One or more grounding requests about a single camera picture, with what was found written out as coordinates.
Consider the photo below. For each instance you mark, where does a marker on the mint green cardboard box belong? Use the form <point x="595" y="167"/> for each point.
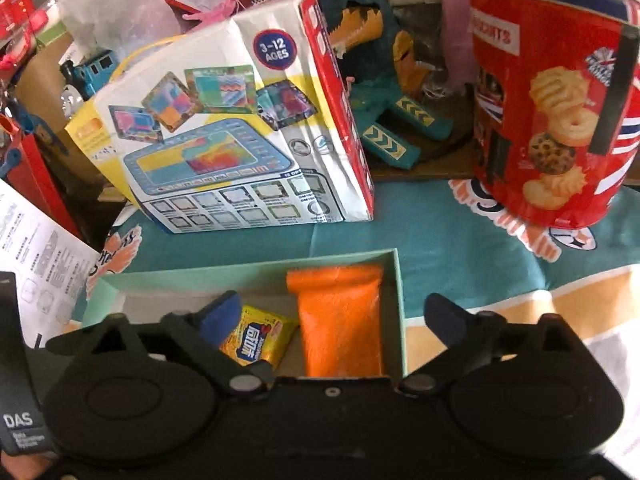
<point x="146" y="296"/>

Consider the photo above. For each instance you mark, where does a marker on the red biscuit tin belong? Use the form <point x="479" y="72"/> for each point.
<point x="556" y="105"/>

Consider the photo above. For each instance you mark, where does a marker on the left hand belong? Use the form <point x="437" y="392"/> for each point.
<point x="27" y="467"/>

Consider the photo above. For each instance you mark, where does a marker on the red toy box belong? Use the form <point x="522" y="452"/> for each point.
<point x="13" y="14"/>

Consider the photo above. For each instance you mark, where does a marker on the yellow snack packet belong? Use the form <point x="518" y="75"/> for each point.
<point x="259" y="336"/>

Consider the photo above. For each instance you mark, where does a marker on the clear plastic bag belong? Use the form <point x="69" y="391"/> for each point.
<point x="122" y="26"/>

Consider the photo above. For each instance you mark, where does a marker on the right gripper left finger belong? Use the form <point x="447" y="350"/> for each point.
<point x="199" y="336"/>

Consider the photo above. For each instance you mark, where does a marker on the striped blanket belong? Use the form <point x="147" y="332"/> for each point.
<point x="453" y="238"/>

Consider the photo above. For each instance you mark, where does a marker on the teal dinosaur toy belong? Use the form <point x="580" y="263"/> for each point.
<point x="384" y="84"/>

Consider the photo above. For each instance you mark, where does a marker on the blue toy train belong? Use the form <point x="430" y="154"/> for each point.
<point x="83" y="80"/>

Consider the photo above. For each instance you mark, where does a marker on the orange snack packet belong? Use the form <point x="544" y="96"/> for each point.
<point x="339" y="317"/>

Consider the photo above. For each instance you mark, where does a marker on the white instruction sheet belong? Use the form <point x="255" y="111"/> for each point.
<point x="51" y="266"/>

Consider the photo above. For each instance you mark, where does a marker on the toy tablet box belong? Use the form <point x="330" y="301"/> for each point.
<point x="242" y="124"/>

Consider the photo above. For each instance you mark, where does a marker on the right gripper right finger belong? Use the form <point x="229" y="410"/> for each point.
<point x="469" y="339"/>

